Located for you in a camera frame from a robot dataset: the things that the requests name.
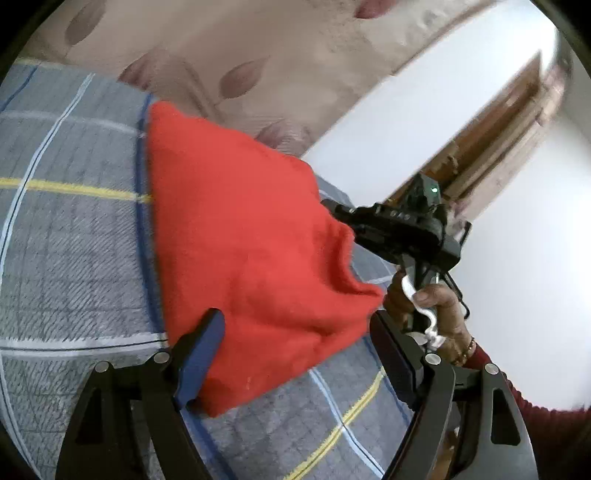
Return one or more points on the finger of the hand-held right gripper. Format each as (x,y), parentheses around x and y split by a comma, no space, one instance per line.
(339,213)

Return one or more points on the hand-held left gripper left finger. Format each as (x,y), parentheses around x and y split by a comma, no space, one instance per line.
(202,364)

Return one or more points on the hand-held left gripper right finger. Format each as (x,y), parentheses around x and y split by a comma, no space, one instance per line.
(398,364)

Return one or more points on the red knit garment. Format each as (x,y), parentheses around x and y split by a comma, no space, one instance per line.
(240,230)

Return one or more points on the person's right forearm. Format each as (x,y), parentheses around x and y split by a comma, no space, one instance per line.
(545,429)

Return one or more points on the person's right hand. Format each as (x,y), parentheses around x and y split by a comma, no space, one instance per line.
(445,314)

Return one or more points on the grey plaid blanket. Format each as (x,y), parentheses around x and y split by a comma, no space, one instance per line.
(69,258)

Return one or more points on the leaf print curtain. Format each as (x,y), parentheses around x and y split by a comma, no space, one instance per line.
(277,37)

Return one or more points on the wooden door frame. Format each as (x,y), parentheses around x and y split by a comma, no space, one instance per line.
(508,124)

